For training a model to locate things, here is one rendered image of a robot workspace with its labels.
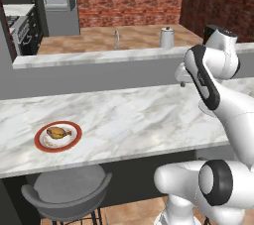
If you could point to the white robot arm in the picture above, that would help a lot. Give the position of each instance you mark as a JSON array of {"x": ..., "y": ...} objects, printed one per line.
[{"x": 231, "y": 113}]

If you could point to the grey bar stool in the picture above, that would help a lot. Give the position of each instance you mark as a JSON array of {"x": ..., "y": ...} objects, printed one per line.
[{"x": 66, "y": 191}]

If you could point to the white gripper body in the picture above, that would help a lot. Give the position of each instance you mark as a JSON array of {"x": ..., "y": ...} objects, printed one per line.
[{"x": 182, "y": 74}]

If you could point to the silver sink tap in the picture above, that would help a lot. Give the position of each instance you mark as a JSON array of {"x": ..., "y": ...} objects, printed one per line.
[{"x": 116, "y": 40}]

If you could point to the white kettle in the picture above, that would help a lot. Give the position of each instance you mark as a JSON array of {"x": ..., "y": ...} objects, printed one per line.
[{"x": 167, "y": 38}]

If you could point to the grey fridge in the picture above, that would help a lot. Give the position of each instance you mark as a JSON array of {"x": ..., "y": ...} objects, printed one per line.
[{"x": 61, "y": 7}]

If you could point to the black oven with hob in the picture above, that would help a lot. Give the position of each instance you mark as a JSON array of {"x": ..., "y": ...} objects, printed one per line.
[{"x": 26, "y": 32}]

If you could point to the brown chicken drumstick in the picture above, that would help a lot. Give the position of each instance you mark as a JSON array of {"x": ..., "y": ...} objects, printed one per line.
[{"x": 57, "y": 133}]

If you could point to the red-rimmed white plate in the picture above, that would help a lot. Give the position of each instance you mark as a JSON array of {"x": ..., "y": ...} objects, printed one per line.
[{"x": 74, "y": 138}]

